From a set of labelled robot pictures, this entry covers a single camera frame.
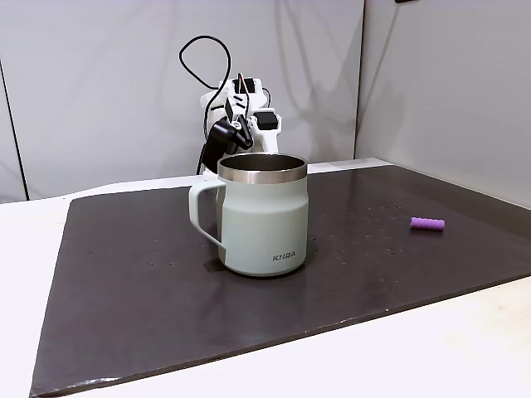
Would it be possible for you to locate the pale green steel mug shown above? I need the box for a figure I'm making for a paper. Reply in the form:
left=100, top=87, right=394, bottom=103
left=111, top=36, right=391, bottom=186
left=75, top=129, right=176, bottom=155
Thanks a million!
left=188, top=153, right=309, bottom=278

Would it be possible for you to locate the long black camera cable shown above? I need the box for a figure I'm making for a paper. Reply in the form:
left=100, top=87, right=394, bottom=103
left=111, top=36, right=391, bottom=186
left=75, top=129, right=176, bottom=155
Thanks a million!
left=178, top=35, right=232, bottom=176

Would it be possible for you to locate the black camera box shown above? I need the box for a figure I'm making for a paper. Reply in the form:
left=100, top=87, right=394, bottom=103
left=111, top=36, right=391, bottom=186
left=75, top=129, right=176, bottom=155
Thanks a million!
left=206, top=117, right=255, bottom=155

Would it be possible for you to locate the purple ribbed pen grip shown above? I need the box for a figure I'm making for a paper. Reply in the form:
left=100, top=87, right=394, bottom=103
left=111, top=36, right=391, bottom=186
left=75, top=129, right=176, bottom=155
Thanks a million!
left=410, top=216, right=446, bottom=232

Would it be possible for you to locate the black rubber table mat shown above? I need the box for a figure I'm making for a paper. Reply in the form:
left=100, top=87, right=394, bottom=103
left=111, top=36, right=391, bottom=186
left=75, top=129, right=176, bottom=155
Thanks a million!
left=29, top=164, right=531, bottom=398

